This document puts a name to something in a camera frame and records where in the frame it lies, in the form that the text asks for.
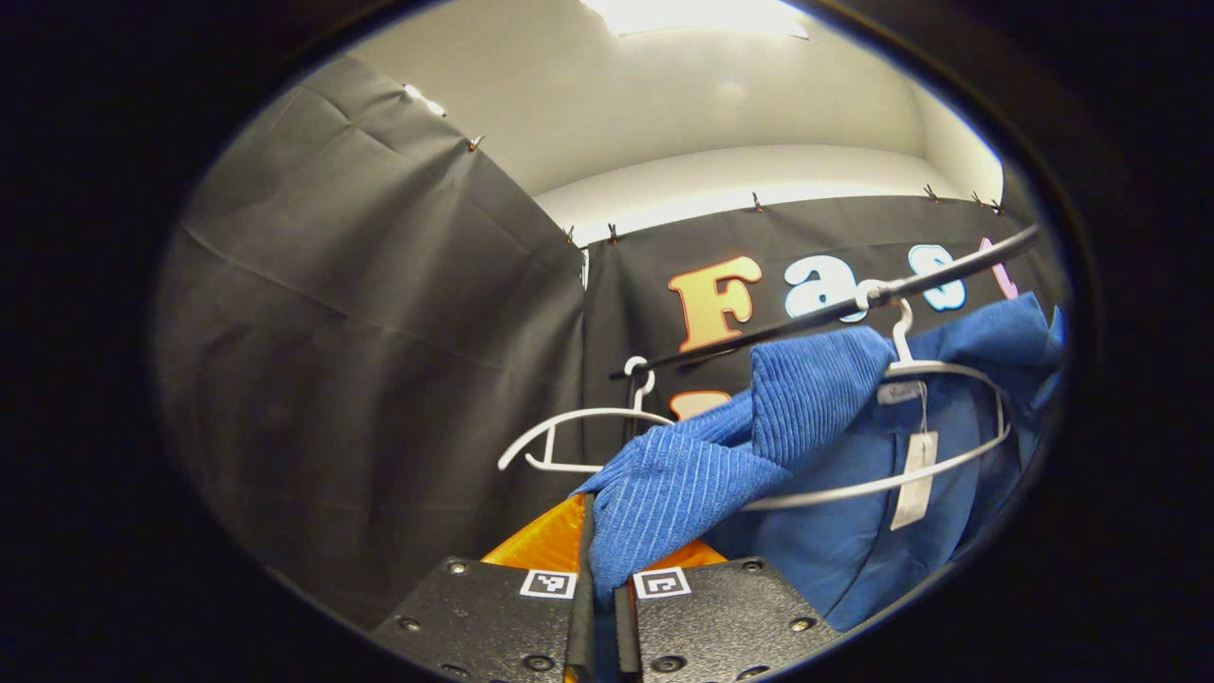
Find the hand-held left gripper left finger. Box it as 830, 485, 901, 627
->
368, 491, 598, 683

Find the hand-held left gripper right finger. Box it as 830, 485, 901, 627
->
612, 537, 843, 683

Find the blue corduroy shirt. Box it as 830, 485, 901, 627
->
569, 292, 1068, 635

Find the white clothes hanger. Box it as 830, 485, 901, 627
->
740, 278, 1016, 513
498, 356, 676, 475

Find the black clothes rack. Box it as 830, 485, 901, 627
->
607, 225, 1041, 447

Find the white paper hang tag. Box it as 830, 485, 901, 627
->
890, 432, 940, 532

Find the plain black backdrop cloth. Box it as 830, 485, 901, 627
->
156, 52, 589, 632

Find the row of small backdrop clips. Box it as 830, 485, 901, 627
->
467, 135, 1006, 246

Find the ceiling light panel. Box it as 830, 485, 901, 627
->
580, 0, 809, 39

